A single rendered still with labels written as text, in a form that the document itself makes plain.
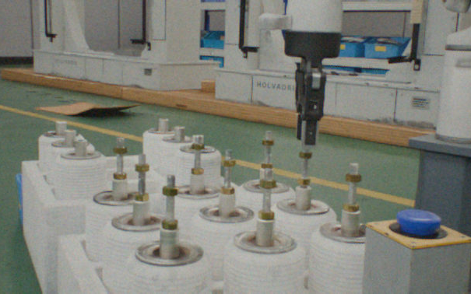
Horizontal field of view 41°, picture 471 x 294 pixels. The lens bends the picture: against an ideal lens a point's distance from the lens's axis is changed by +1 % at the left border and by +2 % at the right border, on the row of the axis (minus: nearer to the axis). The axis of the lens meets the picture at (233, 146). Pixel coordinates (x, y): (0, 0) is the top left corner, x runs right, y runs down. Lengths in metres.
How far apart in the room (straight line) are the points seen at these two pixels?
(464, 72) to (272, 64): 2.50
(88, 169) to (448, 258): 0.74
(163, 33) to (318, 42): 3.39
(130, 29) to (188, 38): 4.23
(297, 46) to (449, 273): 0.36
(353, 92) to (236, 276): 2.47
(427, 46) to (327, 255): 2.30
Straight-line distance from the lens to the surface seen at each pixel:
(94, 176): 1.20
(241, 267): 0.72
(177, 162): 1.27
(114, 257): 0.79
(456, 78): 1.25
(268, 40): 3.69
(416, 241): 0.60
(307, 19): 0.83
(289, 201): 0.92
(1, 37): 7.58
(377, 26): 10.50
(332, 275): 0.78
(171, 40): 4.21
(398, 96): 3.02
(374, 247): 0.63
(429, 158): 1.26
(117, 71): 4.50
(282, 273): 0.72
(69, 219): 1.17
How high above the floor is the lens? 0.50
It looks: 11 degrees down
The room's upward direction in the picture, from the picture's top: 2 degrees clockwise
